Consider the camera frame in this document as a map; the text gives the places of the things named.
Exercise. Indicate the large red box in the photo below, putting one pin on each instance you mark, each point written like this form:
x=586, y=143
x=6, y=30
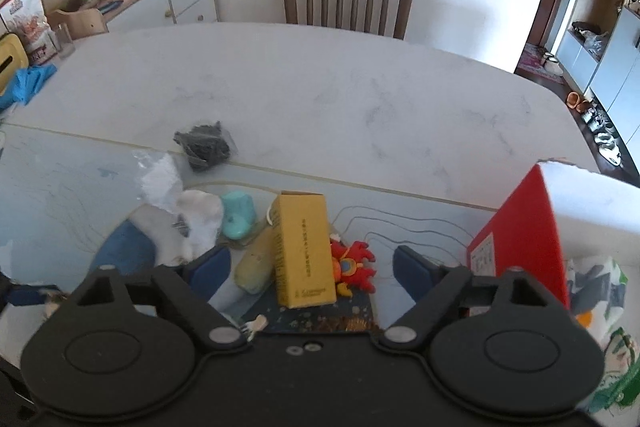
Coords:
x=520, y=237

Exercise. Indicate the small white figurine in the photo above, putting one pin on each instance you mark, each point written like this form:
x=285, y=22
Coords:
x=255, y=326

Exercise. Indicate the small wooden drawer organizer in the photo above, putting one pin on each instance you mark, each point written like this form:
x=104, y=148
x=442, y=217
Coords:
x=82, y=21

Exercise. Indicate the grey hallway cabinet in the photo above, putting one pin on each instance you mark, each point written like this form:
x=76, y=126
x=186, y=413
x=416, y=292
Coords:
x=610, y=57

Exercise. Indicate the teal plastic toy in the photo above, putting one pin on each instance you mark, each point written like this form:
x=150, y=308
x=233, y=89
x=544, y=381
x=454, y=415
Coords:
x=239, y=214

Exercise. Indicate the printed white green bag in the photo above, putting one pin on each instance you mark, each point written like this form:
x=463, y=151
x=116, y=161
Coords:
x=615, y=332

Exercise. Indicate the black bag of screws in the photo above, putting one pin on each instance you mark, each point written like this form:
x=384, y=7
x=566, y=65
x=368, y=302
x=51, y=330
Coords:
x=205, y=146

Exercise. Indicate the yellow cardboard box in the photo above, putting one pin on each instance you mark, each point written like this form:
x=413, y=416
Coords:
x=302, y=252

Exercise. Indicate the row of shoes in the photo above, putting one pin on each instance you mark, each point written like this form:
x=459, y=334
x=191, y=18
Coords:
x=602, y=134

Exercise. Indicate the clear glass cup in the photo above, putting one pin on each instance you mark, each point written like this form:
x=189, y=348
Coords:
x=64, y=42

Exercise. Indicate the white plush toy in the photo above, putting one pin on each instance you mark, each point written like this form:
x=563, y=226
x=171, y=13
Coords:
x=202, y=219

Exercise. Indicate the crumpled white plastic wrap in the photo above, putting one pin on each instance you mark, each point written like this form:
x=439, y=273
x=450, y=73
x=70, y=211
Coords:
x=159, y=179

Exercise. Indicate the light blue printed table mat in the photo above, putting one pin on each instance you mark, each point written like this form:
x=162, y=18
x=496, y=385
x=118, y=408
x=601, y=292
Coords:
x=75, y=187

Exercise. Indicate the yellow tissue box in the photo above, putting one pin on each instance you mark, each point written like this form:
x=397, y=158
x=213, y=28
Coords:
x=11, y=59

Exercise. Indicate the patterned doormat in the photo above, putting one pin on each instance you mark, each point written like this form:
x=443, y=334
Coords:
x=535, y=66

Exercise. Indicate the orange sandals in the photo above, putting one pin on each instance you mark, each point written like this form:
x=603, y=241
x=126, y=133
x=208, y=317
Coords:
x=579, y=101

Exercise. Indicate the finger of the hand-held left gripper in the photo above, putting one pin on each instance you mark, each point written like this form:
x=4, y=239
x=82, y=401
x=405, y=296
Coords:
x=25, y=294

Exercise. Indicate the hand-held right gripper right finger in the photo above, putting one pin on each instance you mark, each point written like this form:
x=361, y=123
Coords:
x=412, y=271

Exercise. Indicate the blue cloth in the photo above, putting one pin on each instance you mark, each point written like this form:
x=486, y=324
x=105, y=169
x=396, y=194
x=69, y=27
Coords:
x=30, y=82

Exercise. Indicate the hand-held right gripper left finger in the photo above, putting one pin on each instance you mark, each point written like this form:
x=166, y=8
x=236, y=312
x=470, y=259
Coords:
x=212, y=267

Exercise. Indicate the printed snack bag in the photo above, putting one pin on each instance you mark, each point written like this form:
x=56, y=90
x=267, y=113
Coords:
x=27, y=19

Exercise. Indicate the pale yellow cylinder toy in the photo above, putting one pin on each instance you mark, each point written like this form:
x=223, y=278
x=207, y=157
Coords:
x=255, y=264

